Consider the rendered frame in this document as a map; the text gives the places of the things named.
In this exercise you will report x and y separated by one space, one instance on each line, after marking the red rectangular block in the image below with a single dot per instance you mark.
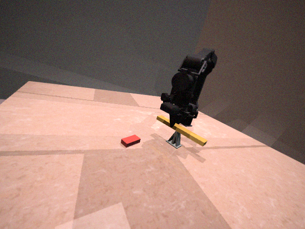
131 140

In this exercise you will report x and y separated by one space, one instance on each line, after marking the yellow bar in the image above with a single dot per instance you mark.
187 133

